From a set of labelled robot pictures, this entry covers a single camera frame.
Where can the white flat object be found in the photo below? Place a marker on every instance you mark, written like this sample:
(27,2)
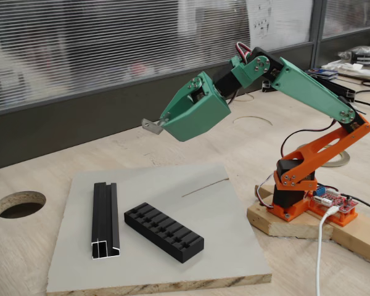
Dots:
(360,73)

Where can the white paper sheet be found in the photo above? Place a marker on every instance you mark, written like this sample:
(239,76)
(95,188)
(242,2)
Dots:
(280,21)

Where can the grey flat board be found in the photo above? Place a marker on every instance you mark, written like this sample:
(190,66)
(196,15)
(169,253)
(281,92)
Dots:
(219,222)

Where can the blue card stack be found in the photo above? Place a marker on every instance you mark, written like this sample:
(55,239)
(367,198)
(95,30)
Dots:
(322,74)

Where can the black slotted block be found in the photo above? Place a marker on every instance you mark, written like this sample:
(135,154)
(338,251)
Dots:
(160,243)

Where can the grey horizontal window blinds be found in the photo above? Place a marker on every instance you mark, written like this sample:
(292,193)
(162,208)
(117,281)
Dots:
(80,46)

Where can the wooden block with screws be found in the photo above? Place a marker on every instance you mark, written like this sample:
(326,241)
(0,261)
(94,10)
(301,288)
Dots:
(283,228)

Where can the small black clip part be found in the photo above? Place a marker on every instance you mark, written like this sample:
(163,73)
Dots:
(151,125)

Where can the black aluminum extrusion end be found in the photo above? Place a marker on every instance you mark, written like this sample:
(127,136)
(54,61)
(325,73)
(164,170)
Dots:
(267,87)

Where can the black and white device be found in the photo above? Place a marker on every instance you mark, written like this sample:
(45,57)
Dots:
(357,57)

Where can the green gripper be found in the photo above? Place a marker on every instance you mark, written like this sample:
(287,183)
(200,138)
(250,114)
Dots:
(200,118)

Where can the light wooden plank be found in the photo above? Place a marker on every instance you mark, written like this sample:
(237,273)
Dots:
(357,243)

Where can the red controller board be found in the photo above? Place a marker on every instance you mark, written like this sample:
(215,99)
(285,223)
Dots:
(339,200)

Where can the black aluminum extrusion rail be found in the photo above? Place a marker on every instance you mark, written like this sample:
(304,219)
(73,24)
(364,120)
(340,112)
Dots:
(342,89)

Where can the masking tape roll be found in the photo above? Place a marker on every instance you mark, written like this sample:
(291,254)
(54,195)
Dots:
(346,157)

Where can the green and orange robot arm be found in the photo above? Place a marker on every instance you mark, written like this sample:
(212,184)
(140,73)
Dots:
(308,89)

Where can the dark aluminium profile rail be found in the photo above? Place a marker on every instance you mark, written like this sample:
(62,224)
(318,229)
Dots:
(103,216)

